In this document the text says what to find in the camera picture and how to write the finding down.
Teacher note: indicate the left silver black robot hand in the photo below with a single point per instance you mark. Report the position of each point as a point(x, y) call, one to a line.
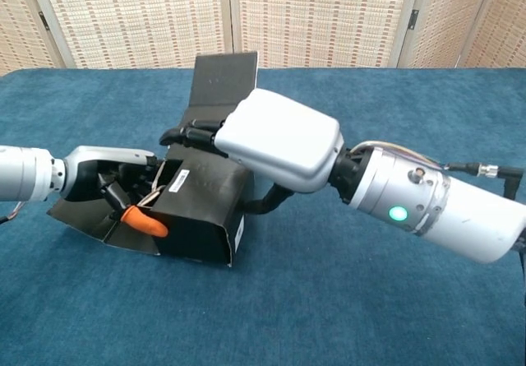
point(102, 154)

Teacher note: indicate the black cardboard box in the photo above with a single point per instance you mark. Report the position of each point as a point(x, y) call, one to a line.
point(197, 226)

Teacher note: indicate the woven folding screen panel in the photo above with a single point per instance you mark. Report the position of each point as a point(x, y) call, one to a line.
point(444, 20)
point(16, 33)
point(320, 20)
point(505, 24)
point(135, 20)

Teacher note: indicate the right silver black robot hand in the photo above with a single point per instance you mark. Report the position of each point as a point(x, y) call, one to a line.
point(279, 140)

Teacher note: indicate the black screen hinge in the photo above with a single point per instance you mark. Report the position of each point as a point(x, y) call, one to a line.
point(413, 18)
point(43, 18)

